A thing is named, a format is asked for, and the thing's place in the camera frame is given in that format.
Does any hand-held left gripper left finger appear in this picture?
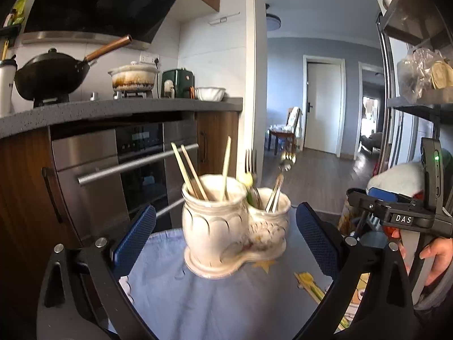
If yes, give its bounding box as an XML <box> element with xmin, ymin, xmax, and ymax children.
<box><xmin>37</xmin><ymin>203</ymin><xmax>158</xmax><ymax>340</ymax></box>

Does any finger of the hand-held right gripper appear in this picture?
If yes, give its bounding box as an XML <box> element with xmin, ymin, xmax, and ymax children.
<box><xmin>368</xmin><ymin>186</ymin><xmax>422</xmax><ymax>209</ymax></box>
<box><xmin>346</xmin><ymin>189</ymin><xmax>390</xmax><ymax>241</ymax></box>

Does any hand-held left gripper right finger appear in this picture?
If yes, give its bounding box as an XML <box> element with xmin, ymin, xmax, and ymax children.
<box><xmin>295</xmin><ymin>202</ymin><xmax>414</xmax><ymax>340</ymax></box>

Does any white floral ceramic utensil holder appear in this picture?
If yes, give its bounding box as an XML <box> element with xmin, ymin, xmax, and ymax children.
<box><xmin>181</xmin><ymin>174</ymin><xmax>292</xmax><ymax>280</ymax></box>

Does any green handled spoon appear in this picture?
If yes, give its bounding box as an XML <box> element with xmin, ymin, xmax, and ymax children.
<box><xmin>238</xmin><ymin>172</ymin><xmax>262</xmax><ymax>209</ymax></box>

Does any person's right forearm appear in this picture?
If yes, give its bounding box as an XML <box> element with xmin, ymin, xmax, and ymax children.
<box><xmin>412</xmin><ymin>265</ymin><xmax>453</xmax><ymax>312</ymax></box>

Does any person's right hand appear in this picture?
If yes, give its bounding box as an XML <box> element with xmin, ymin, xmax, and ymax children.
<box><xmin>419</xmin><ymin>235</ymin><xmax>453</xmax><ymax>287</ymax></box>

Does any plush toy with white hat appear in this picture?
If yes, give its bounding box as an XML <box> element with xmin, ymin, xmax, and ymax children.
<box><xmin>366</xmin><ymin>161</ymin><xmax>427</xmax><ymax>238</ymax></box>

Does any patterned tin bucket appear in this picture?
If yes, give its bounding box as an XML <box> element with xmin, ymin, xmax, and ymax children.
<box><xmin>338</xmin><ymin>203</ymin><xmax>365</xmax><ymax>236</ymax></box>

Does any blue cartoon printed tablecloth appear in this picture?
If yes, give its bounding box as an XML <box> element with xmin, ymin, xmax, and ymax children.
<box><xmin>118</xmin><ymin>228</ymin><xmax>369</xmax><ymax>340</ymax></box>

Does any black shelf rack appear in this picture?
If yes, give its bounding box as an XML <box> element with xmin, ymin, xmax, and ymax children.
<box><xmin>380</xmin><ymin>0</ymin><xmax>453</xmax><ymax>124</ymax></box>

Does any stainless steel built-in oven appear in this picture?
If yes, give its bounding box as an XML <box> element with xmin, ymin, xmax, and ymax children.
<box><xmin>51</xmin><ymin>120</ymin><xmax>199</xmax><ymax>241</ymax></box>

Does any white door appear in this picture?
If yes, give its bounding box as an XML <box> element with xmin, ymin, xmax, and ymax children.
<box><xmin>305</xmin><ymin>57</ymin><xmax>345</xmax><ymax>156</ymax></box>

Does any silver metal fork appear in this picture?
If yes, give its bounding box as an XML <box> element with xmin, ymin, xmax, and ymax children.
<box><xmin>245</xmin><ymin>149</ymin><xmax>258</xmax><ymax>182</ymax></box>

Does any wooden chair with white cloth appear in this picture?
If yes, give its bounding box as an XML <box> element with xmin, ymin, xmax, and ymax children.
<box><xmin>268</xmin><ymin>106</ymin><xmax>303</xmax><ymax>156</ymax></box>

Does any brown wooden cabinet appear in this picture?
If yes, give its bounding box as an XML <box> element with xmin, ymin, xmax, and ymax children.
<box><xmin>0</xmin><ymin>110</ymin><xmax>240</xmax><ymax>312</ymax></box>

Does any clear plastic bag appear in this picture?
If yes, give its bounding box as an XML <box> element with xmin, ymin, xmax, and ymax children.
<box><xmin>396</xmin><ymin>48</ymin><xmax>453</xmax><ymax>104</ymax></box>

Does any grey stone countertop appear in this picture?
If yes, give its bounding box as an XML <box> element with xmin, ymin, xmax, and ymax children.
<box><xmin>0</xmin><ymin>97</ymin><xmax>244</xmax><ymax>139</ymax></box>

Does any metal stove pot stand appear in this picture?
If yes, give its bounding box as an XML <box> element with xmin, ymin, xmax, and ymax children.
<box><xmin>113</xmin><ymin>90</ymin><xmax>153</xmax><ymax>100</ymax></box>

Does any green rice cooker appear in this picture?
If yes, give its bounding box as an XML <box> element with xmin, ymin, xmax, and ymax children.
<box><xmin>162</xmin><ymin>68</ymin><xmax>196</xmax><ymax>99</ymax></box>

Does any white stained clay pot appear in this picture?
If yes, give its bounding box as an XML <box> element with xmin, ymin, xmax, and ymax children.
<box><xmin>108</xmin><ymin>61</ymin><xmax>161</xmax><ymax>93</ymax></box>

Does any white bowl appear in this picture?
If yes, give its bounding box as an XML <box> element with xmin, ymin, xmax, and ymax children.
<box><xmin>195</xmin><ymin>87</ymin><xmax>227</xmax><ymax>101</ymax></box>

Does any white thermos bottle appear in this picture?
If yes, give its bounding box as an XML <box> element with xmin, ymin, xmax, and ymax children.
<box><xmin>0</xmin><ymin>56</ymin><xmax>18</xmax><ymax>117</ymax></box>

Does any round ceiling lamp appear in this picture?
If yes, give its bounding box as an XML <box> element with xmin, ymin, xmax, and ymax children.
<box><xmin>265</xmin><ymin>4</ymin><xmax>282</xmax><ymax>31</ymax></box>

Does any black range hood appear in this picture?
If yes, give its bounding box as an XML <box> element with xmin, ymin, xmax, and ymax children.
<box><xmin>23</xmin><ymin>0</ymin><xmax>192</xmax><ymax>51</ymax></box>

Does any yellow handled utensil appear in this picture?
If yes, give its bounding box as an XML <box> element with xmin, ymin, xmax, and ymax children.
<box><xmin>294</xmin><ymin>272</ymin><xmax>328</xmax><ymax>303</ymax></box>

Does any black wok with wooden handle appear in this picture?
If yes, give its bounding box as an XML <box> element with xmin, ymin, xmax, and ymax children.
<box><xmin>14</xmin><ymin>35</ymin><xmax>132</xmax><ymax>100</ymax></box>

